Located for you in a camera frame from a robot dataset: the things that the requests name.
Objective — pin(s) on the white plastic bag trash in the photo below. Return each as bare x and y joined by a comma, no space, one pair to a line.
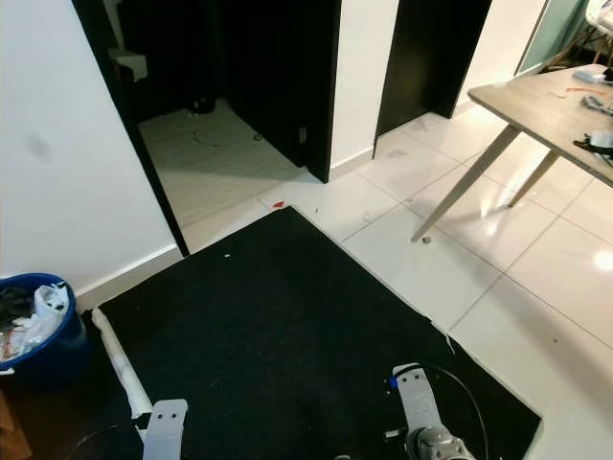
48,311

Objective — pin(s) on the black floor mat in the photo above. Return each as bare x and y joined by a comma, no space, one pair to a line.
297,335

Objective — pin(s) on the white chair with wooden legs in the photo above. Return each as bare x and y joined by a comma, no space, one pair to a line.
599,19

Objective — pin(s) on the small red floor marker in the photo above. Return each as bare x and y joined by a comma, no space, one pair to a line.
279,204

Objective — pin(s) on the grey wooden table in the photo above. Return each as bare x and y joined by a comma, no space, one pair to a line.
527,105

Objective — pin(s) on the black door frame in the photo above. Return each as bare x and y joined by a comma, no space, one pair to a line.
129,125

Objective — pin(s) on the black and white device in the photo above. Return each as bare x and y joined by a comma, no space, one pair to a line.
596,144

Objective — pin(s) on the white rolled paper strip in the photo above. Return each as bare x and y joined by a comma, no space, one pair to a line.
124,369

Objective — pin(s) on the black open door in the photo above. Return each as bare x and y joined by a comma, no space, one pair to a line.
278,77

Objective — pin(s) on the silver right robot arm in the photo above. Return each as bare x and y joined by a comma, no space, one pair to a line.
417,402

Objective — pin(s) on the blue rubbish bin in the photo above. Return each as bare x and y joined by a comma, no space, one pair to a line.
73,343

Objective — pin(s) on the black narrow door panel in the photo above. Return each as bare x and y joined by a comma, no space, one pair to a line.
431,48

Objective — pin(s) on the flat white box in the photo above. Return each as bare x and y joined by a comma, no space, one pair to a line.
589,74

